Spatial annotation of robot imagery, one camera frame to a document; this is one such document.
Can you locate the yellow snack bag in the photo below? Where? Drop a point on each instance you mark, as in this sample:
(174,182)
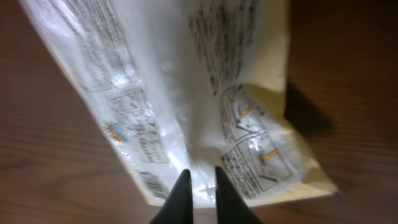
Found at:
(177,85)

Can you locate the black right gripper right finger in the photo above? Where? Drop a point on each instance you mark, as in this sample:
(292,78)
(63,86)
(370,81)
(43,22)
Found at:
(231,208)

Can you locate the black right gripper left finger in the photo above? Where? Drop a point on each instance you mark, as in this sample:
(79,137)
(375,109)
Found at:
(178,208)

